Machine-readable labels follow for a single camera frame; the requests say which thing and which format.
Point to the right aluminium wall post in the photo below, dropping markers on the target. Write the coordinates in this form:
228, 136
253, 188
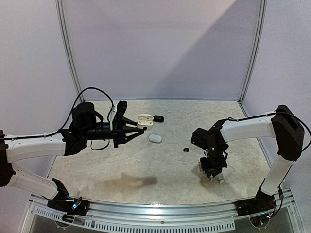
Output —
254, 51

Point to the aluminium front rail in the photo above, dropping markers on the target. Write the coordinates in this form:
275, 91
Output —
109, 217

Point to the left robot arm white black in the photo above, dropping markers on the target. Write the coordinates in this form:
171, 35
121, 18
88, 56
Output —
87, 125

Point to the black earbud charging case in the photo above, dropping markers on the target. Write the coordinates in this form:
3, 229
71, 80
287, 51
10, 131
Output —
158, 119

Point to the aluminium wall post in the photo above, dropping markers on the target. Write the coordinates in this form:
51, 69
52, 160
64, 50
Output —
67, 46
254, 51

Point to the left aluminium wall post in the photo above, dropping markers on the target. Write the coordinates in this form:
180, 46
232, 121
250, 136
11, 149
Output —
67, 46

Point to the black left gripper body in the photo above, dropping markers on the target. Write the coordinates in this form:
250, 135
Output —
117, 132

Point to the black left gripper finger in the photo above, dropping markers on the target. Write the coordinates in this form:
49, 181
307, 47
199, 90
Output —
132, 132
127, 123

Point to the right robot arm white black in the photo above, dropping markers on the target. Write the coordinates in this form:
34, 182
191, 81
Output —
281, 124

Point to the white stem earbud charging case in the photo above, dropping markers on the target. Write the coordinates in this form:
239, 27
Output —
145, 121

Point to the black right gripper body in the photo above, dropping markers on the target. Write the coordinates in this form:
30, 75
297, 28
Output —
213, 171

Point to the white oval earbud charging case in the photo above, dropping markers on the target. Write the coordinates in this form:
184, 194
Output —
155, 138

